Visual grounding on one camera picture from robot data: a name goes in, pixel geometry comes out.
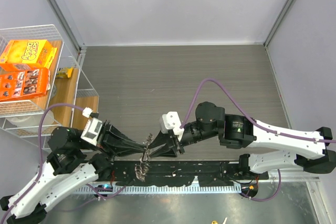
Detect purple cable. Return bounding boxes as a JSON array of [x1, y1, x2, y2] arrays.
[[0, 103, 127, 224], [181, 78, 336, 202]]

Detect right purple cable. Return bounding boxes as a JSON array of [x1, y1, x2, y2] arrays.
[[181, 78, 336, 202]]

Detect aluminium frame rail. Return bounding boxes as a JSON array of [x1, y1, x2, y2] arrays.
[[268, 170, 320, 182]]

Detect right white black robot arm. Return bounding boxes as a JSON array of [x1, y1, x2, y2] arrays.
[[149, 102, 335, 179]]

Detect white wire basket rack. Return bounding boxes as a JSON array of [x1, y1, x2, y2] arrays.
[[1, 25, 99, 150]]

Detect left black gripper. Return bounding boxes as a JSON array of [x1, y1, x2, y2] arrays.
[[79, 118, 148, 159]]

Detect orange photo printed box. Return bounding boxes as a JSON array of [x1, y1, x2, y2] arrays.
[[1, 68, 50, 102]]

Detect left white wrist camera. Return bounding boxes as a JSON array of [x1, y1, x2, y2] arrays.
[[81, 118, 103, 146]]

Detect yellow orange cereal box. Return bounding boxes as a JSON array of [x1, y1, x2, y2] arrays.
[[1, 39, 57, 71]]

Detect slotted grey cable duct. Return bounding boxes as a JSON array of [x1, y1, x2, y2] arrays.
[[73, 183, 242, 195]]

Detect chain of silver keyrings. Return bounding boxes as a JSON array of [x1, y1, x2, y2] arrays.
[[134, 132, 155, 182]]

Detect wooden shelf board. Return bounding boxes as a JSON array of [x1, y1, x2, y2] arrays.
[[26, 40, 99, 154]]

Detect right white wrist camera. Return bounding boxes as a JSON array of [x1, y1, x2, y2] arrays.
[[159, 111, 184, 142]]

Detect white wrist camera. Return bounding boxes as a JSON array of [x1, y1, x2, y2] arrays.
[[81, 118, 103, 146], [159, 111, 184, 142]]

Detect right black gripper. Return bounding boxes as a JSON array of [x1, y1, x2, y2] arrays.
[[148, 121, 219, 158]]

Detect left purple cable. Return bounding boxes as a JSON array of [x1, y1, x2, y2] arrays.
[[0, 103, 127, 224]]

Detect small yellow packet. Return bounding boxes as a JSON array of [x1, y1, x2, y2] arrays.
[[56, 67, 74, 79]]

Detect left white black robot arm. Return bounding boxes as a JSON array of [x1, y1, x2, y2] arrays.
[[1, 119, 145, 223]]

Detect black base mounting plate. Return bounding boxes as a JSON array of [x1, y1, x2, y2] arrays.
[[109, 161, 269, 187]]

